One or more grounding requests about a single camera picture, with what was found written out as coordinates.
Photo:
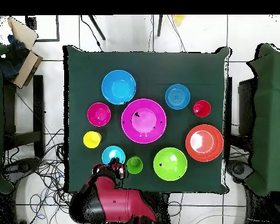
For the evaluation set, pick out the yellow object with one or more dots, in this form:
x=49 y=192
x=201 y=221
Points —
x=178 y=18

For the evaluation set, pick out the small ribbed light blue bowl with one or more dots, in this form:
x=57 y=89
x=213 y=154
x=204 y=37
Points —
x=112 y=152

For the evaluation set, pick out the small crimson bowl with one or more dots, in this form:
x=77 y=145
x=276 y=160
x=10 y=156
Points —
x=99 y=114

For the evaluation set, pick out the large magenta bowl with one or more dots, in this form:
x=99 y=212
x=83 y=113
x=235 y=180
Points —
x=144 y=133

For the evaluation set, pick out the green bowl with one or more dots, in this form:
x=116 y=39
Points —
x=170 y=164

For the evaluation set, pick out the grey robot base foot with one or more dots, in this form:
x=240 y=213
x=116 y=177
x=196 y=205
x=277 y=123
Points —
x=21 y=166
x=239 y=169

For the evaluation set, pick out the orange bowl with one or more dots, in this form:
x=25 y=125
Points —
x=204 y=142

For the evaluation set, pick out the cardboard box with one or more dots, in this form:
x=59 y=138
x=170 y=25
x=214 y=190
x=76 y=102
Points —
x=25 y=67

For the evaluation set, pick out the black box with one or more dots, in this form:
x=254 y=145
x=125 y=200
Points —
x=246 y=105

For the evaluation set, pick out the red cup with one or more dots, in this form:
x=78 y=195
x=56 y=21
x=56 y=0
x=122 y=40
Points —
x=201 y=108

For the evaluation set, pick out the dark blue cloth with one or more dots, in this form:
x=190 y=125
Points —
x=14 y=58

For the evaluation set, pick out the large blue bowl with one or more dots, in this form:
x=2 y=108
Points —
x=118 y=87

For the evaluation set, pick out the blue straight-sided bowl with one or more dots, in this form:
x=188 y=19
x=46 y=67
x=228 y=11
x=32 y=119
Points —
x=177 y=96

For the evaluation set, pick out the dark green tablecloth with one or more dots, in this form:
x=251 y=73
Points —
x=149 y=67

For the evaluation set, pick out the yellow cup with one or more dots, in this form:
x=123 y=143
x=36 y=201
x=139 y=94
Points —
x=91 y=139

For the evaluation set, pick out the black tripod leg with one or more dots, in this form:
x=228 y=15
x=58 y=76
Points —
x=96 y=26
x=159 y=25

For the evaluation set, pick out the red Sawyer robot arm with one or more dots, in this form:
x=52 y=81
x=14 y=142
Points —
x=121 y=203

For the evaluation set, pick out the black square frame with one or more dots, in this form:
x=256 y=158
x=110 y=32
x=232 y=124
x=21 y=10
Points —
x=57 y=28

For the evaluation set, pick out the green cup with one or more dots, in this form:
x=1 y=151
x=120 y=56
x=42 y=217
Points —
x=134 y=164

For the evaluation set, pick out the black stool frame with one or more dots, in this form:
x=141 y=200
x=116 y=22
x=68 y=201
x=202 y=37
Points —
x=38 y=105

